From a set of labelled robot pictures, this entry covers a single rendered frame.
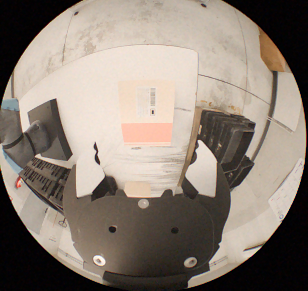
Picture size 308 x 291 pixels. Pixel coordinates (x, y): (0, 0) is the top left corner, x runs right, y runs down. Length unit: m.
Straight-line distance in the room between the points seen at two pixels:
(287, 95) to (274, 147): 1.07
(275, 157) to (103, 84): 2.73
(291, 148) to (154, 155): 2.48
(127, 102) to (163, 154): 0.23
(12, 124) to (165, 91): 0.46
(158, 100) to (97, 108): 0.20
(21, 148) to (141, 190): 0.53
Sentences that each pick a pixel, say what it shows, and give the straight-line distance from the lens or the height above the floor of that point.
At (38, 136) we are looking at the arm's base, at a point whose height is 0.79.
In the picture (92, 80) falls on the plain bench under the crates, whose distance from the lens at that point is 0.34.
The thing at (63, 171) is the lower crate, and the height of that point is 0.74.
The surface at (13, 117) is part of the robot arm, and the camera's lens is 0.42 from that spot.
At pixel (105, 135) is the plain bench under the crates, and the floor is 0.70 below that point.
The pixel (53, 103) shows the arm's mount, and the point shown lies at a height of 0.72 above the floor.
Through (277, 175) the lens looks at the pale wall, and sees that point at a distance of 2.67.
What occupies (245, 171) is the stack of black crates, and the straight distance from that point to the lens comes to 1.47.
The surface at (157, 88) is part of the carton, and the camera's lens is 0.21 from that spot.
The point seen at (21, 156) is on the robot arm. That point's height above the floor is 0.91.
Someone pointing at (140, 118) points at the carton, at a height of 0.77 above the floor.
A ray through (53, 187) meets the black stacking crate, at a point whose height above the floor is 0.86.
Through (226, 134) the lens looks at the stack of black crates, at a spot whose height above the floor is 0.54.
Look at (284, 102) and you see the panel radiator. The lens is 2.49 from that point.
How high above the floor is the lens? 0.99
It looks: 61 degrees down
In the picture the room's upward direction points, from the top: 176 degrees clockwise
